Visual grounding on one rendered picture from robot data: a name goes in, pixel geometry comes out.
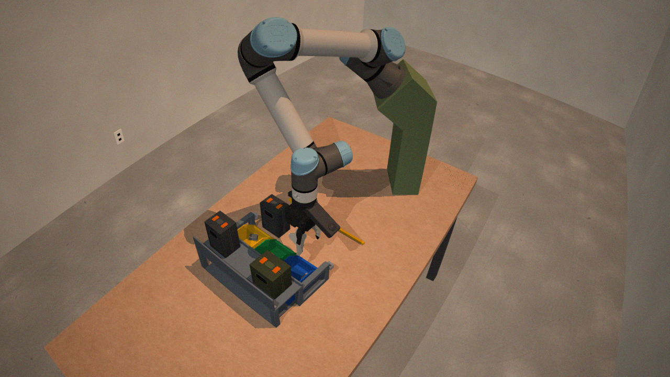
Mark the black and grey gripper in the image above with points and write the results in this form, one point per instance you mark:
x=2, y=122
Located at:
x=296, y=217

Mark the grey metal shelf rack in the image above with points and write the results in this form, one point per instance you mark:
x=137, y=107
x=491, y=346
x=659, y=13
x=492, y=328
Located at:
x=234, y=273

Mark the blue bin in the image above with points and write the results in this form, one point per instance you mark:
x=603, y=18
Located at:
x=299, y=267

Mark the green open bin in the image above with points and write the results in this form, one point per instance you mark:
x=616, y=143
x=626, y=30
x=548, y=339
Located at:
x=275, y=247

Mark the yellow bar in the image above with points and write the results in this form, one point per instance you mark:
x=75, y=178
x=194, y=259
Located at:
x=344, y=232

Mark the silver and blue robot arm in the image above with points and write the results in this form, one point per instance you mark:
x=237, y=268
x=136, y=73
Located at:
x=275, y=39

